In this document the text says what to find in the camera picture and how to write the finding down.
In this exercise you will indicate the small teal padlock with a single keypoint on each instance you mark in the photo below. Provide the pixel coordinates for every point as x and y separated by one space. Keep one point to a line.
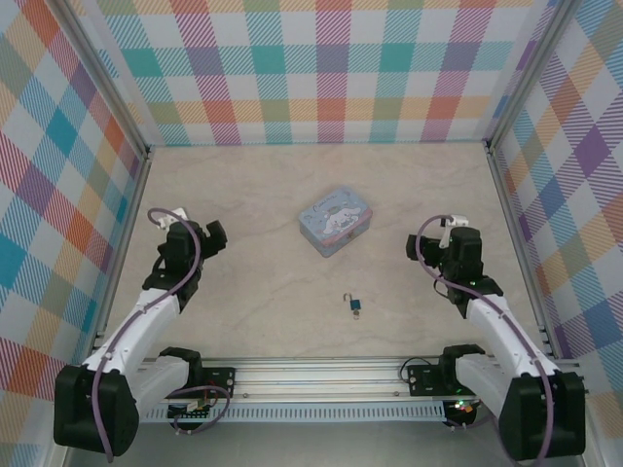
355 305

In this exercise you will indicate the light blue cartoon tin box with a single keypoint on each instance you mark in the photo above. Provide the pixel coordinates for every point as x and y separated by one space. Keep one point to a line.
336 219

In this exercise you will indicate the aluminium side rail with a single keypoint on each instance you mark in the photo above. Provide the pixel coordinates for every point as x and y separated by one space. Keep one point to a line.
512 219
130 219

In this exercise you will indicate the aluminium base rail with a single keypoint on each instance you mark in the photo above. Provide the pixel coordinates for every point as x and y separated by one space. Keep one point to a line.
316 377

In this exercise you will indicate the small circuit board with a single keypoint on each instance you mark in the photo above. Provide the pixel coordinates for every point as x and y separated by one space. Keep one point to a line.
462 407
190 413

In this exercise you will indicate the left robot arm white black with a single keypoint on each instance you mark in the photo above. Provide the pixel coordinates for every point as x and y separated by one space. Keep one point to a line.
141 321

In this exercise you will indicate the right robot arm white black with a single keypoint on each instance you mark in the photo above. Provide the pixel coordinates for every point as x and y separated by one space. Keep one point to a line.
496 326

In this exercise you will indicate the aluminium frame post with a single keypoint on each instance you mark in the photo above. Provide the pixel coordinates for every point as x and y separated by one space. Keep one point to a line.
525 78
107 82

